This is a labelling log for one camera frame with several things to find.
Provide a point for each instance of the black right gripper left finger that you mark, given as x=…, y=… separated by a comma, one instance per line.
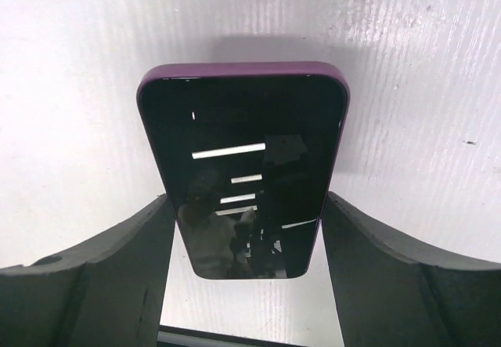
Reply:
x=105, y=291

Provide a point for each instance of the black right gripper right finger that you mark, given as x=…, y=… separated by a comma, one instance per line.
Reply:
x=391, y=289

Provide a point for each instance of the phone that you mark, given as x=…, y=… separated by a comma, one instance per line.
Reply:
x=246, y=154

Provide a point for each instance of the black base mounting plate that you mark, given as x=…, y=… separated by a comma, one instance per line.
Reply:
x=288, y=335

